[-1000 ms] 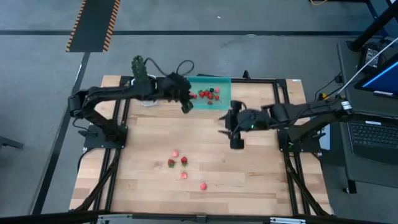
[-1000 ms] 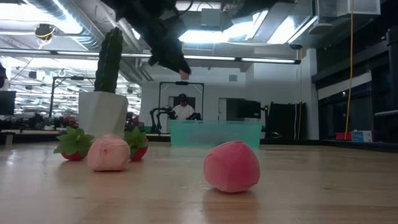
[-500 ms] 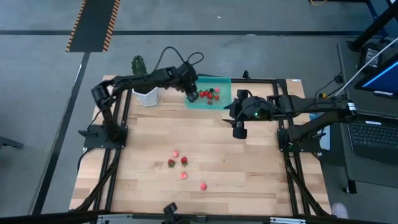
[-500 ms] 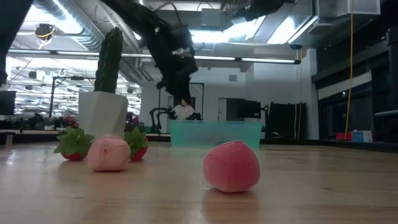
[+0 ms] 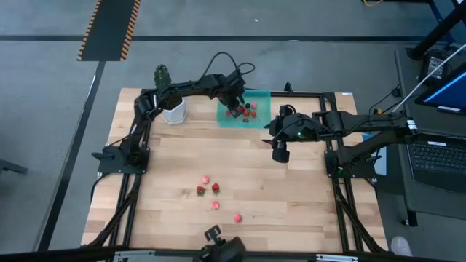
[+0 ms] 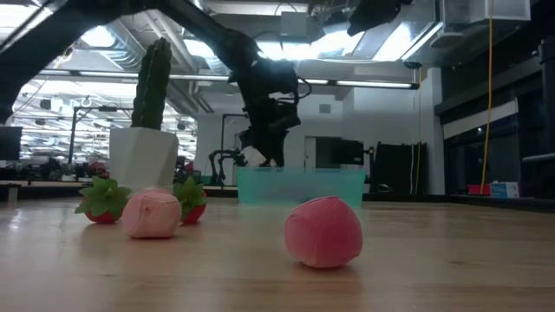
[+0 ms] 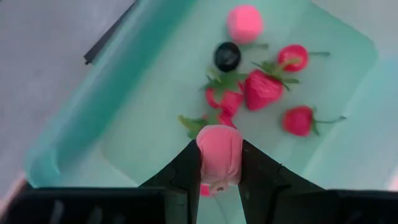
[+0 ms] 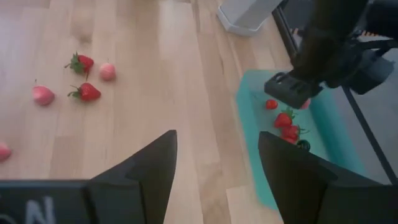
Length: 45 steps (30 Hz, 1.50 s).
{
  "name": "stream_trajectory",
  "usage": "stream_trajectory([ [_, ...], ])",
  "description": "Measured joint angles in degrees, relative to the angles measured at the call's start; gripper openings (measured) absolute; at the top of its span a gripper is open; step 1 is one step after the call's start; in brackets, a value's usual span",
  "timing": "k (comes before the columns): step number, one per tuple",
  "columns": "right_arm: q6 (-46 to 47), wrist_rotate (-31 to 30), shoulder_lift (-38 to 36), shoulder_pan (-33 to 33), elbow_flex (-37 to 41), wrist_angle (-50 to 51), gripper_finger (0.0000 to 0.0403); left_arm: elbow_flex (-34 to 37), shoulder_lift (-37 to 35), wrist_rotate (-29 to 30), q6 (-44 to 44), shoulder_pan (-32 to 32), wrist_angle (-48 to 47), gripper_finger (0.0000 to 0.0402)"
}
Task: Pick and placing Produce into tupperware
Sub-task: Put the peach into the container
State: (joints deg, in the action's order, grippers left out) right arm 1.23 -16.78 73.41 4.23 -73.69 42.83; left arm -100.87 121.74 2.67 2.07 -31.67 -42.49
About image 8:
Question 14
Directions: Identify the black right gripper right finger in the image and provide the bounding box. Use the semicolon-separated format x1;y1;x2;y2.
257;131;398;224

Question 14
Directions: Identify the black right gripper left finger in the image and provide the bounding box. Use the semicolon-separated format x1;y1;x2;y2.
84;129;178;224

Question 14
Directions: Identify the dark round blueberry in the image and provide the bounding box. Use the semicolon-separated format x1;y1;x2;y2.
297;139;312;152

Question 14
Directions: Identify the teal translucent tupperware container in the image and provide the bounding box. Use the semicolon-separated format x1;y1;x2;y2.
235;68;368;212

